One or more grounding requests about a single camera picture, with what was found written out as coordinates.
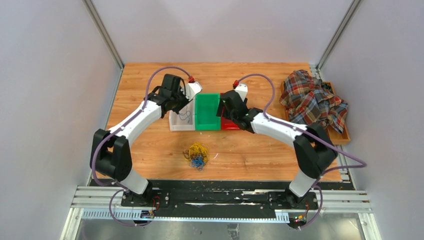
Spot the green plastic bin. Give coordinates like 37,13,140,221
194,93,221,131

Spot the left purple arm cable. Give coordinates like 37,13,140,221
91,65,196,228

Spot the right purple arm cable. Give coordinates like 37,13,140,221
233,73,368,229

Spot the plaid cloth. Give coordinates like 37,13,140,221
279,69,349,134

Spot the yellow cable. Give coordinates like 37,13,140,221
187,142,210,167

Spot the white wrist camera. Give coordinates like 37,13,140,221
232,80,248,102
182,76,203,102

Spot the aluminium frame rail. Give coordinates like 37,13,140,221
71,186,372,223

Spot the blue cable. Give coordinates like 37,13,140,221
177,105,194,125

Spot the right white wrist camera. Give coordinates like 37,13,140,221
232,80,248,102

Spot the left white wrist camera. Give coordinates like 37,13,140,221
182,76,203,102

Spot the brown cable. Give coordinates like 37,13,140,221
182,149,208,165

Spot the white plastic bin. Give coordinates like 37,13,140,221
168,100,196,132

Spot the red plastic bin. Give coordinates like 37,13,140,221
220,116,240,130

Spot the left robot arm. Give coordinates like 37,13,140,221
89,74,203,207

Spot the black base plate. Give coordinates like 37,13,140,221
72,179,366,223

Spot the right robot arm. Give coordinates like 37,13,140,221
216,90,338,209

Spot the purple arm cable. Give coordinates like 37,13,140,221
91,65,196,228
233,73,368,229

